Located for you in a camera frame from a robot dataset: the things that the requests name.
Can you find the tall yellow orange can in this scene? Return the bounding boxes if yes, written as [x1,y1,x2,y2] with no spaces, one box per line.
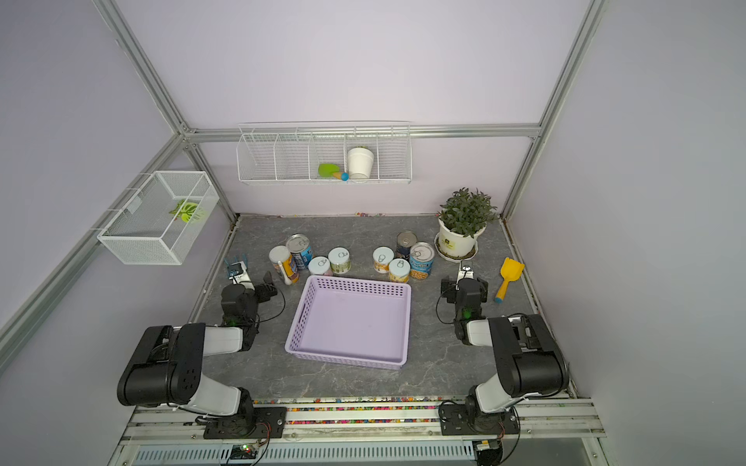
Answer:
[268,246,299,285]

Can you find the blue Progresso soup can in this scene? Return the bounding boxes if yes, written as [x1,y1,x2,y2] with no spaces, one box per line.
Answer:
[286,234,314,270]

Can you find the blue orange soup can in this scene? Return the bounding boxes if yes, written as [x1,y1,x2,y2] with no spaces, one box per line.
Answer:
[409,242,436,280]

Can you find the dark navy tomato can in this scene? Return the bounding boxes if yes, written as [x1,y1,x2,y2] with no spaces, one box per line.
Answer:
[394,230,418,260]

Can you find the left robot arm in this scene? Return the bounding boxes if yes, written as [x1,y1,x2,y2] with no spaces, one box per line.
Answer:
[117,272,279,423]

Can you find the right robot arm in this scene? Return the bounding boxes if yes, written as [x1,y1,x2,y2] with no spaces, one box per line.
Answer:
[439,278,569,425]

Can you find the lavender plastic basket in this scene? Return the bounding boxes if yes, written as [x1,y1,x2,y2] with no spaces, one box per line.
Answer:
[285,276,412,370]

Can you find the green toy in side basket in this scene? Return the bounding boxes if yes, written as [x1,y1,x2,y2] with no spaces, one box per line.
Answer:
[169,200,207,223]

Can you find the blue toy rake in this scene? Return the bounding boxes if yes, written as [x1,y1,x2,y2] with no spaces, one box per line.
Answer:
[223,254,248,277]

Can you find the yellow toy shovel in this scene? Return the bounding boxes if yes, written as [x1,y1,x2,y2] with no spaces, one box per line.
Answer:
[495,257,525,303]

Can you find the small pink label can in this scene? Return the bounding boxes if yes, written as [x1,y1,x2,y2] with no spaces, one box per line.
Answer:
[308,256,333,276]

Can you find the small yellow label can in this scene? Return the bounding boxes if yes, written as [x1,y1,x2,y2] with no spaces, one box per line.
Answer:
[388,258,411,283]

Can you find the potted green plant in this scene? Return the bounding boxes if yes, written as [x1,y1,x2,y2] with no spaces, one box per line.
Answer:
[436,188,498,260]

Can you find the small green label can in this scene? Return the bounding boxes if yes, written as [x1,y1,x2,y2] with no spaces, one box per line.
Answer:
[328,247,352,275]

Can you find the small orange label can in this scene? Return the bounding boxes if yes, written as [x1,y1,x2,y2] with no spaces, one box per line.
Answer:
[373,247,394,274]

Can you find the green toy scoop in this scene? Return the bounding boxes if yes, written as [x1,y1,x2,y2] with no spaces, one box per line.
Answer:
[318,163,350,182]

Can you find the small white empty pot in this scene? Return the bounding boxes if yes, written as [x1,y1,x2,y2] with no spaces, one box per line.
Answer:
[346,147,375,180]

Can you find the white wire side basket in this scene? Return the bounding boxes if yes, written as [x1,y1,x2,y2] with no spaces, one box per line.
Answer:
[97,171,219,266]

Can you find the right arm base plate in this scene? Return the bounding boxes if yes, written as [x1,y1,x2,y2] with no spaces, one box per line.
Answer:
[437,400,520,437]

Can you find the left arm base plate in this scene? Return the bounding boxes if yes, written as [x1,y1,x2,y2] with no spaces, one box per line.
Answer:
[203,406,288,440]

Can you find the aluminium mounting rail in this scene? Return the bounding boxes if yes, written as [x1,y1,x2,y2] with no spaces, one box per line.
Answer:
[115,397,607,449]

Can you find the white wire wall shelf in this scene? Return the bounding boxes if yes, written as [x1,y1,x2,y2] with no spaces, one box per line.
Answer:
[236,120,413,184]

